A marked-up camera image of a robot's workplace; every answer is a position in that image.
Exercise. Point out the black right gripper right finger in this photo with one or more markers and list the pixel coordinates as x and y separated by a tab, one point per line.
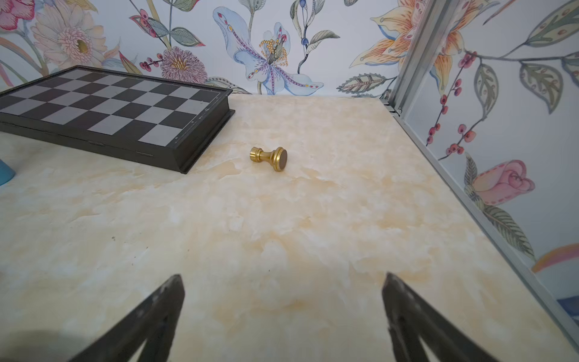
414	326

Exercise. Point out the gold chess pawn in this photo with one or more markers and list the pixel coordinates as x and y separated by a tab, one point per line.
277	158

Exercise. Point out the aluminium frame post right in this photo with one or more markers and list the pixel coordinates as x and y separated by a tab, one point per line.
422	53

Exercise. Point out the light blue cylinder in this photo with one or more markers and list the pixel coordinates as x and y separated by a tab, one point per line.
6	173

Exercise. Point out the black silver chessboard box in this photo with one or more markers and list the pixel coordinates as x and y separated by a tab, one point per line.
143	119

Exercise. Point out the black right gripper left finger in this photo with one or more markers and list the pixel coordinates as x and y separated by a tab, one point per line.
149	329

